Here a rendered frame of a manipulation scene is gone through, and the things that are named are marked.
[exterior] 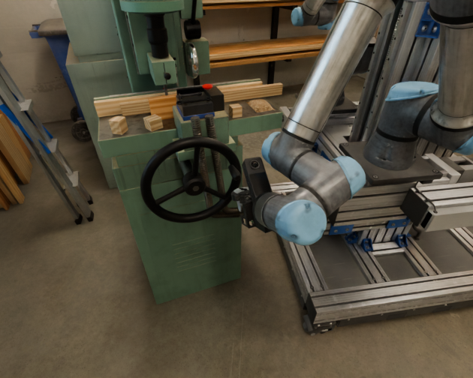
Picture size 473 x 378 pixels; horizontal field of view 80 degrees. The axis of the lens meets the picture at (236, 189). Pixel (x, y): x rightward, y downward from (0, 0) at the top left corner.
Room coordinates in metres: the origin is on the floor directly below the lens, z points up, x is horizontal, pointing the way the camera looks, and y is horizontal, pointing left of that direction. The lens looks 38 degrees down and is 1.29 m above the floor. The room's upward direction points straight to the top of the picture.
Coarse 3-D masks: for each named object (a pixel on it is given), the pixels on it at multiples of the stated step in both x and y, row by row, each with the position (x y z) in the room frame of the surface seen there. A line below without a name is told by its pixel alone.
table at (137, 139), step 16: (256, 112) 0.92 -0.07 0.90; (272, 112) 0.92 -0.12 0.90; (128, 128) 0.80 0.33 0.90; (144, 128) 0.80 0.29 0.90; (240, 128) 0.88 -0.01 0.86; (256, 128) 0.90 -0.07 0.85; (272, 128) 0.92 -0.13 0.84; (112, 144) 0.73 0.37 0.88; (128, 144) 0.75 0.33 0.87; (144, 144) 0.77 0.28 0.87; (160, 144) 0.78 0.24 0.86
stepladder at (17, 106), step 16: (0, 64) 1.42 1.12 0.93; (0, 80) 1.31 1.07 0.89; (0, 96) 1.28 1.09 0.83; (16, 112) 1.27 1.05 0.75; (32, 112) 1.44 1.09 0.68; (16, 128) 1.27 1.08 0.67; (32, 128) 1.31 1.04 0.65; (32, 144) 1.30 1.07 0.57; (48, 144) 1.41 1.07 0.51; (48, 160) 1.28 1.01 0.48; (64, 160) 1.45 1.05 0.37; (48, 176) 1.28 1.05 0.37; (64, 176) 1.31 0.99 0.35; (64, 192) 1.31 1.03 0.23; (80, 208) 1.30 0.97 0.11
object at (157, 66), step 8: (168, 56) 0.97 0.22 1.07; (152, 64) 0.90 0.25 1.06; (160, 64) 0.91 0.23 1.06; (168, 64) 0.92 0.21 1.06; (152, 72) 0.92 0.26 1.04; (160, 72) 0.91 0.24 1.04; (168, 72) 0.92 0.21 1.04; (160, 80) 0.90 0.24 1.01; (168, 80) 0.91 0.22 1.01; (176, 80) 0.92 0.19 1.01
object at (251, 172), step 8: (248, 160) 0.55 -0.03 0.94; (256, 160) 0.55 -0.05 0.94; (248, 168) 0.53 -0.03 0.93; (256, 168) 0.53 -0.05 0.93; (264, 168) 0.54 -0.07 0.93; (248, 176) 0.52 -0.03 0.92; (256, 176) 0.52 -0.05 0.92; (264, 176) 0.52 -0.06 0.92; (248, 184) 0.52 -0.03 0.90; (256, 184) 0.50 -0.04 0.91; (264, 184) 0.51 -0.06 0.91; (256, 192) 0.49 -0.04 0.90; (264, 192) 0.49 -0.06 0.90
